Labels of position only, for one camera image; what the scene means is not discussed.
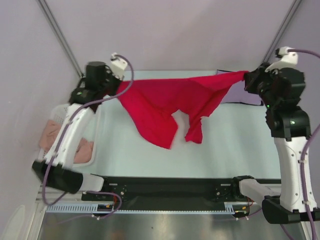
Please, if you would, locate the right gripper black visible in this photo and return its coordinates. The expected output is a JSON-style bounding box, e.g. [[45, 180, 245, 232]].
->
[[244, 61, 282, 110]]

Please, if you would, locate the red t shirt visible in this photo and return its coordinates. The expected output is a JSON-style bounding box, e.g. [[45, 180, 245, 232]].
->
[[118, 71, 245, 149]]

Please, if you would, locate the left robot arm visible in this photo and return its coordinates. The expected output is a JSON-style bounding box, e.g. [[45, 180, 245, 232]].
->
[[32, 56, 130, 200]]

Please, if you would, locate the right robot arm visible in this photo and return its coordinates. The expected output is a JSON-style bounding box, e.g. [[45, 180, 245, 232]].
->
[[230, 62, 320, 225]]

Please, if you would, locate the folded purple t shirt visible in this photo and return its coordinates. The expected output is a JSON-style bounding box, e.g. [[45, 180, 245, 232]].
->
[[220, 81, 262, 104]]

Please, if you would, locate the white plastic laundry basket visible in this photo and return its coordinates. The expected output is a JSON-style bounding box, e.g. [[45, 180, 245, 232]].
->
[[38, 104, 101, 168]]

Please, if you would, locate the pink t shirt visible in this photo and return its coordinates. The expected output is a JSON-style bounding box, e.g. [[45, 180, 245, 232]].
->
[[39, 119, 94, 164]]

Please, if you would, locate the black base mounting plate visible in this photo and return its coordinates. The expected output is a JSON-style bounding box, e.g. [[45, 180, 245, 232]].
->
[[81, 176, 248, 212]]

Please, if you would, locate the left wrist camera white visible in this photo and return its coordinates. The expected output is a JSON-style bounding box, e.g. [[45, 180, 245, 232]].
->
[[109, 52, 128, 81]]

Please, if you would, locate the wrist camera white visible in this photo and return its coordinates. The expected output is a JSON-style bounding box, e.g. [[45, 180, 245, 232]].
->
[[265, 46, 299, 73], [109, 52, 128, 81]]

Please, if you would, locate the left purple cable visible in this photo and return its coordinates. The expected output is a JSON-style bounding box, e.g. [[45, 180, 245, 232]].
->
[[41, 53, 135, 225]]

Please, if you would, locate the purple cable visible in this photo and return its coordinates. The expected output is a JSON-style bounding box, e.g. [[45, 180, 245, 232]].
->
[[236, 48, 320, 240], [41, 53, 135, 225]]

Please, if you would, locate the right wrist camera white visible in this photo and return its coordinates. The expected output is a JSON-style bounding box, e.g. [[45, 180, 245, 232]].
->
[[265, 46, 299, 73]]

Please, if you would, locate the right aluminium frame post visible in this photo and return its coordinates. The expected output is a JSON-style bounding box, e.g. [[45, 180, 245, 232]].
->
[[260, 0, 304, 64]]

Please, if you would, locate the aluminium frame post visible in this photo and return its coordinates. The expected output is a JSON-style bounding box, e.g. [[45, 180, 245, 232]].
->
[[260, 0, 304, 64], [36, 0, 84, 78]]

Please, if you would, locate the left aluminium frame post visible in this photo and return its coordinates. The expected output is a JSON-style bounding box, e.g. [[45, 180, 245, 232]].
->
[[36, 0, 84, 78]]

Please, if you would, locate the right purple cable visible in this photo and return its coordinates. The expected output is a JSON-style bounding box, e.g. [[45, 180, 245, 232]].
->
[[236, 48, 320, 240]]

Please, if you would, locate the white slotted cable duct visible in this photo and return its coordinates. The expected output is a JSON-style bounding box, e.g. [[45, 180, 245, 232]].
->
[[46, 203, 248, 215]]

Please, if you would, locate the aluminium rail front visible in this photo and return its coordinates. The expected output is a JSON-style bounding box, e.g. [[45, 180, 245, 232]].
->
[[34, 182, 310, 205]]

